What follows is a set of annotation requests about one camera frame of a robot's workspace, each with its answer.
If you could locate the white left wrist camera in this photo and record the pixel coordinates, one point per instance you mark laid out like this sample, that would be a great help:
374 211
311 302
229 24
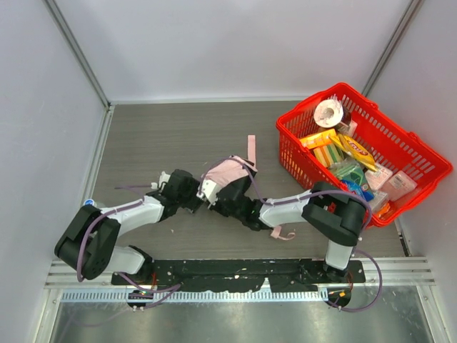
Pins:
162 181

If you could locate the orange snack box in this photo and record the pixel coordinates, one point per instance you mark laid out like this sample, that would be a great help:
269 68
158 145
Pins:
318 139

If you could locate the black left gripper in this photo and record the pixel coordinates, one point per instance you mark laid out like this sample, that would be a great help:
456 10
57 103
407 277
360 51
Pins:
191 193

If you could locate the pink and black umbrella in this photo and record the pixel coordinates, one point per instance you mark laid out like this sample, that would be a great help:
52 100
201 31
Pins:
232 171

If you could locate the pink packaged item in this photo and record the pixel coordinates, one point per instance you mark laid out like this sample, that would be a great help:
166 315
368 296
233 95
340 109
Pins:
376 179

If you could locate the yellow Lays chips bag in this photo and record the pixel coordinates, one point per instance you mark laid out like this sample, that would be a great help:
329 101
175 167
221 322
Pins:
352 148

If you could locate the dark brown jar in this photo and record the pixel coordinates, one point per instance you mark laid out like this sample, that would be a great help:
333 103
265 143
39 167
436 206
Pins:
344 126

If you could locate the toilet paper roll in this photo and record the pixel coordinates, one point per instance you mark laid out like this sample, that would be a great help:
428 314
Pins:
328 113

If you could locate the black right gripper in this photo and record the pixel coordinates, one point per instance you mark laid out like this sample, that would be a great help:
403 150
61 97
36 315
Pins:
220 194

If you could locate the yellow green sponge pack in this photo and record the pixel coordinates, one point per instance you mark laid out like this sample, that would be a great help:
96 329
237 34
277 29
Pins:
328 155

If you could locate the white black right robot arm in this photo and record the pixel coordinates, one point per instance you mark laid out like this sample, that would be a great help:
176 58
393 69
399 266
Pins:
338 215

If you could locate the clear labelled plastic container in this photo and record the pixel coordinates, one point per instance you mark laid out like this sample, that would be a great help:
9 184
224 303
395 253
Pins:
399 185

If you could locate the blue snack packet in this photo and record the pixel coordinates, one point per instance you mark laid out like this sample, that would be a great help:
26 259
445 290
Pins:
356 189

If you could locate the green snack packet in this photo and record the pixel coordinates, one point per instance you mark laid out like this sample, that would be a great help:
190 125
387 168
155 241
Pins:
350 170

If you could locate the clear plastic water bottle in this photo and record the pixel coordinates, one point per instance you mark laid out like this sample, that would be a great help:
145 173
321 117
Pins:
94 203

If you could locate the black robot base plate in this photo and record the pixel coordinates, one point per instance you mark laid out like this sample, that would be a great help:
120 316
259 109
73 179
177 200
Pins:
242 275

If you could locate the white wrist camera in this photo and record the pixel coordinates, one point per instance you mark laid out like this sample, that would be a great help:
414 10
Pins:
208 191
162 181

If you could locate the red plastic shopping basket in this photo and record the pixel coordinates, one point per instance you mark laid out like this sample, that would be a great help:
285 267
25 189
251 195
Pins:
388 143

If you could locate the white slotted cable duct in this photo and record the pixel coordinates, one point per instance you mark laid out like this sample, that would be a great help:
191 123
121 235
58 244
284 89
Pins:
130 296

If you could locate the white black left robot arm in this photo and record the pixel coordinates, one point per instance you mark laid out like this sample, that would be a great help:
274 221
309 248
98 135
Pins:
89 243

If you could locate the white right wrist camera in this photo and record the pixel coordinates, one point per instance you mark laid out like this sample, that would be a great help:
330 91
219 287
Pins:
208 191

